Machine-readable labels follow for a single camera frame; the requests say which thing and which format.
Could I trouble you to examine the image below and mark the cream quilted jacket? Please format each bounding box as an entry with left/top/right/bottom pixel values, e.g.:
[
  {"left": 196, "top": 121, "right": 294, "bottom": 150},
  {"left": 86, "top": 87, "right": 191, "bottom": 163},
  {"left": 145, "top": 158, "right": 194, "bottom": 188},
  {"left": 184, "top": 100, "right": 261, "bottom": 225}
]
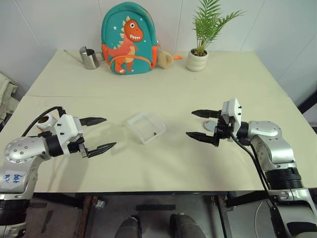
[{"left": 0, "top": 72, "right": 19, "bottom": 124}]

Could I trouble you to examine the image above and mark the stainless steel watering can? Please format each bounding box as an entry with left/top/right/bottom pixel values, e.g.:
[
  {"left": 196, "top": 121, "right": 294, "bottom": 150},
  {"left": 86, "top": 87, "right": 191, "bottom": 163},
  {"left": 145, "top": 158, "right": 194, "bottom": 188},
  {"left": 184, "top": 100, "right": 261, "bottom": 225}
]
[{"left": 63, "top": 46, "right": 105, "bottom": 70}]

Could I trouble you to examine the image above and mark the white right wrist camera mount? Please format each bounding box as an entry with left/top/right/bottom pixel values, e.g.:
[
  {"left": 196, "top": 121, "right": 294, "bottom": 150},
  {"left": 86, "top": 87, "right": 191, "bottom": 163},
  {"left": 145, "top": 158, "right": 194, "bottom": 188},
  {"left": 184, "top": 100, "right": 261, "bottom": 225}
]
[{"left": 220, "top": 98, "right": 243, "bottom": 144}]

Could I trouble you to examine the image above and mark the black floor tape strip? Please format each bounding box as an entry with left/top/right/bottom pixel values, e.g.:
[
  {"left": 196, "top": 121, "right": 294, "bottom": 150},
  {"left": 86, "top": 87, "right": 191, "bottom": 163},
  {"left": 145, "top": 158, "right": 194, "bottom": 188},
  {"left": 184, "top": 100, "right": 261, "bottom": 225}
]
[{"left": 136, "top": 204, "right": 177, "bottom": 212}]

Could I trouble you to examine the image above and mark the black table frame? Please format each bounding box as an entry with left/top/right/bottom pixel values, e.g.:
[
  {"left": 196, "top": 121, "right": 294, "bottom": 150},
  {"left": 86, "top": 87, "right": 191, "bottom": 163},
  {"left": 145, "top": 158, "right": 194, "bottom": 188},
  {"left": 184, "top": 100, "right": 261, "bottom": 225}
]
[{"left": 31, "top": 190, "right": 272, "bottom": 209}]

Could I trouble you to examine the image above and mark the white floor cable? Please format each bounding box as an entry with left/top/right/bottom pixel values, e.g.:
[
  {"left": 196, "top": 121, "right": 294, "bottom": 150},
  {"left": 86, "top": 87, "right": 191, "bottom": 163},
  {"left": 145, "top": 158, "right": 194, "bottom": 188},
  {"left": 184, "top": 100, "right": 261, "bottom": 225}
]
[{"left": 255, "top": 200, "right": 270, "bottom": 233}]

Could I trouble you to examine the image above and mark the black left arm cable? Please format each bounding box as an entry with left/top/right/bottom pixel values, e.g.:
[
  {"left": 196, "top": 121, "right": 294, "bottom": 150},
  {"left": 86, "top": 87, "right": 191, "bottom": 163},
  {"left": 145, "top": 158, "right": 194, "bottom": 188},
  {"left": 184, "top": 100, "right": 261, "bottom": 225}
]
[{"left": 21, "top": 106, "right": 66, "bottom": 137}]

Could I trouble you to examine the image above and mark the black table leg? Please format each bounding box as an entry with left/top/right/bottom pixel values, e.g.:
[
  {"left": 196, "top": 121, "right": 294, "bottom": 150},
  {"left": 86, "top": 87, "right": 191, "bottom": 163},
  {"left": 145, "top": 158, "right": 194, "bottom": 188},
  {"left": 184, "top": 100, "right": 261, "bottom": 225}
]
[{"left": 210, "top": 195, "right": 234, "bottom": 238}]

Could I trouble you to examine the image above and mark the clear square plastic container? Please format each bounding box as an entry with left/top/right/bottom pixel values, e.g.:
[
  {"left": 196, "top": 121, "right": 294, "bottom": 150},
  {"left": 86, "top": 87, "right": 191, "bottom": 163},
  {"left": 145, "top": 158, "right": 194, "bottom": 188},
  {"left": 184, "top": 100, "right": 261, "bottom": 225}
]
[{"left": 126, "top": 112, "right": 167, "bottom": 145}]

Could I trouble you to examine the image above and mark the green palm plant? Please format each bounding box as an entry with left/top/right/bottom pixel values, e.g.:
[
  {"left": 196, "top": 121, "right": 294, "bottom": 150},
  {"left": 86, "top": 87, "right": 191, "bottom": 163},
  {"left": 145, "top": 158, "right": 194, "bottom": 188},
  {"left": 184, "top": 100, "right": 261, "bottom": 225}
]
[{"left": 191, "top": 0, "right": 246, "bottom": 56}]

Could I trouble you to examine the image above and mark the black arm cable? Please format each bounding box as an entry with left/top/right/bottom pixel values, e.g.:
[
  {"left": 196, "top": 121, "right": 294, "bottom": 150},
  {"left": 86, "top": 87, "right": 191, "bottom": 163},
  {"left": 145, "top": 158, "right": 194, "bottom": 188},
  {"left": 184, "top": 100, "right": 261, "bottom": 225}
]
[
  {"left": 21, "top": 106, "right": 66, "bottom": 137},
  {"left": 228, "top": 130, "right": 283, "bottom": 238}
]

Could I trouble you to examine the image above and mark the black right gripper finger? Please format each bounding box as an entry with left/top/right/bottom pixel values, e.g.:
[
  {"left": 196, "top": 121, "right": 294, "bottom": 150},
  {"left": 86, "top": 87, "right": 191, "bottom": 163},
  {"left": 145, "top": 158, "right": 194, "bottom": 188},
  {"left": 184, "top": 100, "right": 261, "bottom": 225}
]
[
  {"left": 185, "top": 131, "right": 219, "bottom": 147},
  {"left": 191, "top": 109, "right": 220, "bottom": 119}
]

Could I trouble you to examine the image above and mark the white ribbed plant pot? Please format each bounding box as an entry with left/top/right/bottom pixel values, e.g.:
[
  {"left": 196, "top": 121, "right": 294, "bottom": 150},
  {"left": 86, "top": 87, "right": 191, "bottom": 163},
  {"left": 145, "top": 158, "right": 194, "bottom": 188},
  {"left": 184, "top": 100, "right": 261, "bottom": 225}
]
[{"left": 186, "top": 48, "right": 210, "bottom": 72}]

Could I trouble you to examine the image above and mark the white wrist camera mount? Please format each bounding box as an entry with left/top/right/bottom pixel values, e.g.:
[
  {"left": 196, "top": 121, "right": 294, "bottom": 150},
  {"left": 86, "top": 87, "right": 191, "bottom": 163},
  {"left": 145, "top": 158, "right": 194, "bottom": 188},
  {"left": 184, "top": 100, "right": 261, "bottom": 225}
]
[
  {"left": 53, "top": 114, "right": 85, "bottom": 156},
  {"left": 220, "top": 98, "right": 243, "bottom": 144}
]

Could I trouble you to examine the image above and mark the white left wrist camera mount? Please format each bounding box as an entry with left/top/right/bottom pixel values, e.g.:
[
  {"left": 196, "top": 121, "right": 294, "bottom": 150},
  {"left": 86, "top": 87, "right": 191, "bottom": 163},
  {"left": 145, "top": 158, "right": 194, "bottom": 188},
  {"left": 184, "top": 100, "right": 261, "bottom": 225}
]
[{"left": 53, "top": 114, "right": 85, "bottom": 156}]

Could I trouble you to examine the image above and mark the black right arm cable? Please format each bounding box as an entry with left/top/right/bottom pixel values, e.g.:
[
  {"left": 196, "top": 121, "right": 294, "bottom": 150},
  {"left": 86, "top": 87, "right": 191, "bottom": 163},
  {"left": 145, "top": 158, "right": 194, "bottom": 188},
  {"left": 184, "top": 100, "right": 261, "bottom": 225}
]
[{"left": 228, "top": 130, "right": 283, "bottom": 238}]

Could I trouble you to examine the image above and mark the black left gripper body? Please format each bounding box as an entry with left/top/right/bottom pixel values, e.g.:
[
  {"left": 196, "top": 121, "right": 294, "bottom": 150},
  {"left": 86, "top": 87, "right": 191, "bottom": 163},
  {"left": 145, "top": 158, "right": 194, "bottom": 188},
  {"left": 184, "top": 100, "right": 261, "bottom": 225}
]
[{"left": 66, "top": 134, "right": 90, "bottom": 159}]

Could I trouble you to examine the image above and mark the small grey round object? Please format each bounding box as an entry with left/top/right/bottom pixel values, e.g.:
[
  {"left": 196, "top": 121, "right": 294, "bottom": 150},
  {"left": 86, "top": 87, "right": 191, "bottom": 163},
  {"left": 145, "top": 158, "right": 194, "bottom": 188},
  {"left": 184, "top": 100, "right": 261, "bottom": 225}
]
[{"left": 203, "top": 119, "right": 219, "bottom": 131}]

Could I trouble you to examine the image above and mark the beige plush pendant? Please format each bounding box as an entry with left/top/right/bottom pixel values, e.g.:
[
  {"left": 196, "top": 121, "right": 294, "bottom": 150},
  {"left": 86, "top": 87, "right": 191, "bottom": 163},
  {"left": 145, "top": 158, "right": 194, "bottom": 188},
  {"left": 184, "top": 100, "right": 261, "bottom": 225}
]
[{"left": 157, "top": 50, "right": 174, "bottom": 69}]

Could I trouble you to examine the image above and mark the teal dinosaur backpack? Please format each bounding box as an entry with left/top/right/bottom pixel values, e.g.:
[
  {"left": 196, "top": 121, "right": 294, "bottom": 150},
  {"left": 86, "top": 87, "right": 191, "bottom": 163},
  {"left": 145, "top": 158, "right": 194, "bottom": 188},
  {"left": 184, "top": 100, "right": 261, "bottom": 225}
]
[{"left": 101, "top": 1, "right": 159, "bottom": 75}]

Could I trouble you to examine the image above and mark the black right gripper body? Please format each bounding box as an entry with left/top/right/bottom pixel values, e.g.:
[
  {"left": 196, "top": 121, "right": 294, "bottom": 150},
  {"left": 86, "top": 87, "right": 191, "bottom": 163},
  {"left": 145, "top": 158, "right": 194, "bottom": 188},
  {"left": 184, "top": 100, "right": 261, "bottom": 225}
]
[{"left": 213, "top": 110, "right": 236, "bottom": 147}]

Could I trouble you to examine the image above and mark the rusty table leg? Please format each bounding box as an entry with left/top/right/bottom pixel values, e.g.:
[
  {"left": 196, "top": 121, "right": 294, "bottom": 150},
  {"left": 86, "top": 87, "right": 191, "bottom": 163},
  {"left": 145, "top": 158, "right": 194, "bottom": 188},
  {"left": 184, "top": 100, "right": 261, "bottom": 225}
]
[{"left": 75, "top": 195, "right": 99, "bottom": 238}]

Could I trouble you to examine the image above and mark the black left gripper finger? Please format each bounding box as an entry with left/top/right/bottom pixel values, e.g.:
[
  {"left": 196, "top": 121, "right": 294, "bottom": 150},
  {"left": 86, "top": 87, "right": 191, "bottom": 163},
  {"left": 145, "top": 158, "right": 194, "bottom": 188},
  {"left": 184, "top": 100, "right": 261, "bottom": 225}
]
[
  {"left": 86, "top": 141, "right": 117, "bottom": 159},
  {"left": 79, "top": 117, "right": 108, "bottom": 127}
]

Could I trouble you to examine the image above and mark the dark rounded robot foot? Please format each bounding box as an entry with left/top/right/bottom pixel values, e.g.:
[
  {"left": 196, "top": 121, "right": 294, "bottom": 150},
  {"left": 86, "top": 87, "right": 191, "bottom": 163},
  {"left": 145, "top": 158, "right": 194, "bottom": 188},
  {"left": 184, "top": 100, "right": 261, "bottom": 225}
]
[
  {"left": 170, "top": 213, "right": 207, "bottom": 238},
  {"left": 117, "top": 215, "right": 142, "bottom": 238}
]

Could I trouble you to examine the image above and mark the black stand beside table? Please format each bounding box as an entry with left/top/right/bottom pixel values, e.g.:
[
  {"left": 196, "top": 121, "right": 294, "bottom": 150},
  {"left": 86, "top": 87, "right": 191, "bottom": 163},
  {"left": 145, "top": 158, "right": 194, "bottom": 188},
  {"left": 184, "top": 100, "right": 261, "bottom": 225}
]
[{"left": 297, "top": 91, "right": 317, "bottom": 115}]

